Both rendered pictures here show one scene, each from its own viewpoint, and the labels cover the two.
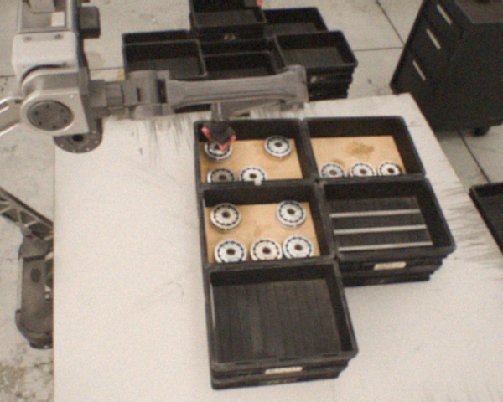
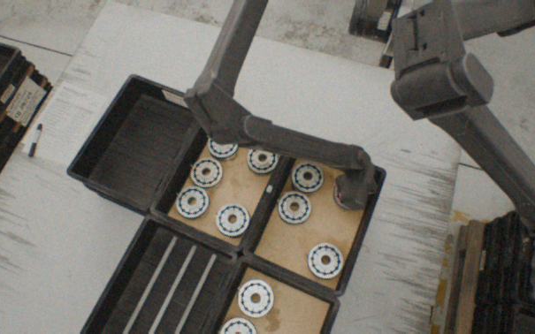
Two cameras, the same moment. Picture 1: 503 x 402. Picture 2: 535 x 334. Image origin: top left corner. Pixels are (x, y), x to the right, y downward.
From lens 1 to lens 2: 130 cm
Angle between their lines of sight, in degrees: 52
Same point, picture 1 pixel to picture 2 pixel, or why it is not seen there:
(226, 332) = (165, 113)
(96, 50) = not seen: outside the picture
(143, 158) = (394, 149)
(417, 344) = (72, 279)
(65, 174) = not seen: hidden behind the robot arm
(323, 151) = (299, 318)
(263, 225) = (239, 192)
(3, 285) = not seen: hidden behind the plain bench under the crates
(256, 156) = (326, 234)
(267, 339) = (141, 137)
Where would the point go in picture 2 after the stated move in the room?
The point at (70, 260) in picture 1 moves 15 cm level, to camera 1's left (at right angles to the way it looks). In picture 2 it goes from (307, 59) to (327, 35)
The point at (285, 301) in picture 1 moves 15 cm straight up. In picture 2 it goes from (159, 168) to (145, 149)
